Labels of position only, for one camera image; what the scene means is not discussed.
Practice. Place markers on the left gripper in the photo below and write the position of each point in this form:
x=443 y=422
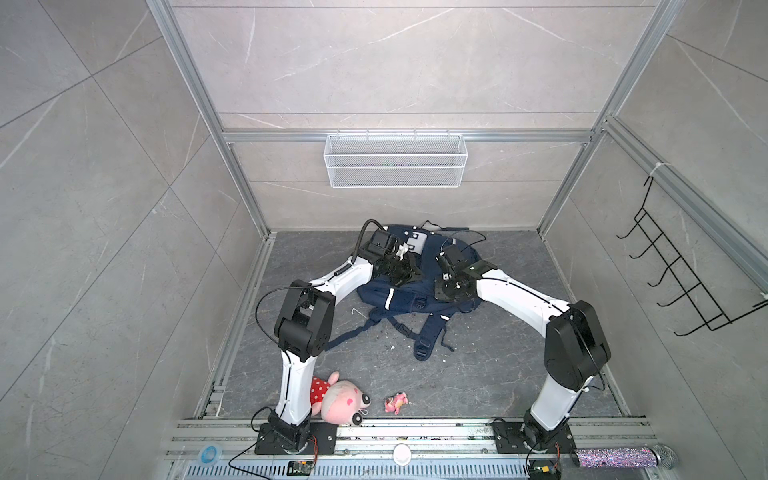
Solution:
x=411 y=273

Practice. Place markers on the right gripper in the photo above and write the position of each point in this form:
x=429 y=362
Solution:
x=439 y=293

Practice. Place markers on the navy blue student backpack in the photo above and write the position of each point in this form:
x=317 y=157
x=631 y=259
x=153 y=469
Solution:
x=412 y=308

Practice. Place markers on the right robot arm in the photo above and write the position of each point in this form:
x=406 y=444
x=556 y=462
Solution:
x=576 y=348

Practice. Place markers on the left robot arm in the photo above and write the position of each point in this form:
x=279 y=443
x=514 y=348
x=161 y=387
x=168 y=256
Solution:
x=304 y=324

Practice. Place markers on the small pink toy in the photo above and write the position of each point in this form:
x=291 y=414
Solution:
x=395 y=403

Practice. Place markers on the pink pig plush toy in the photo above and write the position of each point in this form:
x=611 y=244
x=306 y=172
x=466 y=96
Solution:
x=338 y=402

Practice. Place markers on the white round cap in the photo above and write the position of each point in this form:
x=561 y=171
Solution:
x=402 y=454

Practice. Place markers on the glitter purple tube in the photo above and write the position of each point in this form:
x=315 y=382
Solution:
x=654 y=456

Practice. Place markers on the blue tape roll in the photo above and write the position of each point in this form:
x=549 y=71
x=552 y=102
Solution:
x=209 y=454

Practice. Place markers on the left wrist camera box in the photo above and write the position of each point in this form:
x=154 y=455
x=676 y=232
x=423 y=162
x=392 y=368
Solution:
x=401 y=250

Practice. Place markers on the white wire mesh basket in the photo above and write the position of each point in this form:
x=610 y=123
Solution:
x=395 y=160

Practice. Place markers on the black wire hook rack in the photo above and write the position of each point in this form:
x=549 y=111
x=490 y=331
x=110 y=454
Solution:
x=709 y=313

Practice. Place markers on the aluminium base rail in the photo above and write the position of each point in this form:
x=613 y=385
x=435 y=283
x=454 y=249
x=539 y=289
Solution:
x=448 y=448

